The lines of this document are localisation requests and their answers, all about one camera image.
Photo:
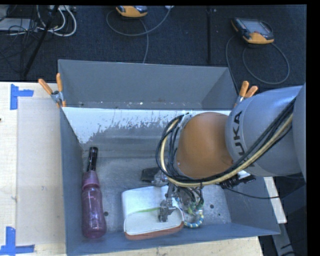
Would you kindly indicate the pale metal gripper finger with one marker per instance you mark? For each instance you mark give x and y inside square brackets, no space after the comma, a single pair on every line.
[170,205]
[163,215]

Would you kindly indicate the black flat object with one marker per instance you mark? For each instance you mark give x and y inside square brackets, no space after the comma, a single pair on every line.
[148,175]

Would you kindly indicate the white box with brown edge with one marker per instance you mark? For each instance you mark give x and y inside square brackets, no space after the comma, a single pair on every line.
[142,225]

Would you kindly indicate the grey metal bin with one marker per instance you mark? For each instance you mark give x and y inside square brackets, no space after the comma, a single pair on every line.
[130,140]

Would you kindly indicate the purple plastic bottle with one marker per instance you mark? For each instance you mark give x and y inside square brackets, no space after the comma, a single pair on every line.
[92,207]

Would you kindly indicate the pale wood flat board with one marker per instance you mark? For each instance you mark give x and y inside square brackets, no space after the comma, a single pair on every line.
[37,162]

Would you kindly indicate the black cylinder on white bracket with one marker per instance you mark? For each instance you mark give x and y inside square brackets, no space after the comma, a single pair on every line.
[233,182]

